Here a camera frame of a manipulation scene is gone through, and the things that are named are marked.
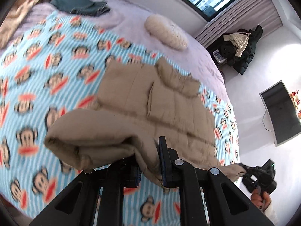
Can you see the flat screen monitor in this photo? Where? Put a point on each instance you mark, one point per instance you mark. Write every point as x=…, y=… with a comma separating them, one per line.
x=282, y=113

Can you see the blue monkey print blanket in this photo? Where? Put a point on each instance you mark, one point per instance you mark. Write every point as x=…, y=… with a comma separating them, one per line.
x=56, y=66

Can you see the tan puffer jacket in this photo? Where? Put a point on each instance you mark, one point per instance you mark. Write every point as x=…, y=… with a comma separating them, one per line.
x=135, y=105

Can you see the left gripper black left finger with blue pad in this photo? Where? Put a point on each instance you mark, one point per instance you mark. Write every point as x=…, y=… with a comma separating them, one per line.
x=94, y=197

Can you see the beige round pleated pillow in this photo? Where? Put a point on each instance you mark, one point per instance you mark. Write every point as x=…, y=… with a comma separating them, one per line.
x=166, y=31

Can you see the cream quilted jacket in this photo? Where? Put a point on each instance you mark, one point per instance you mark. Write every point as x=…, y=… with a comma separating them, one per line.
x=240, y=41

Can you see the grey curtain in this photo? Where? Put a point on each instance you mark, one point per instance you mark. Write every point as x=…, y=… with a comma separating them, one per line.
x=241, y=14

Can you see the tan striped cloth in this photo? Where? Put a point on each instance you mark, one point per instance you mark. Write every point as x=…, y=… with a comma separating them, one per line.
x=14, y=18

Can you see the dark teal jeans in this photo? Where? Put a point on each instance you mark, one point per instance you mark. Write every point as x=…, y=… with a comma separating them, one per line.
x=82, y=7

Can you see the lilac bed cover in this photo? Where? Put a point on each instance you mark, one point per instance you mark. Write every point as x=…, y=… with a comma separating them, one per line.
x=127, y=20

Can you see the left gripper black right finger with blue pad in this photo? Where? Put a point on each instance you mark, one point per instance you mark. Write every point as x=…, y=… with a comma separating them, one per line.
x=207, y=197

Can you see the person's right hand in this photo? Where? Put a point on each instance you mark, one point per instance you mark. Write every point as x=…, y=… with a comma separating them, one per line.
x=262, y=201

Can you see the dark coats pile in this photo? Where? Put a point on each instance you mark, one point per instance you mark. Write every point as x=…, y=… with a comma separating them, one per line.
x=228, y=50

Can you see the red flower decoration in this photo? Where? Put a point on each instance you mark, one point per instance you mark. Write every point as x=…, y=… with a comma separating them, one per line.
x=296, y=102

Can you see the small box with label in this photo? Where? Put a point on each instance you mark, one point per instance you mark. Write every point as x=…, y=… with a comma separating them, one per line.
x=218, y=57

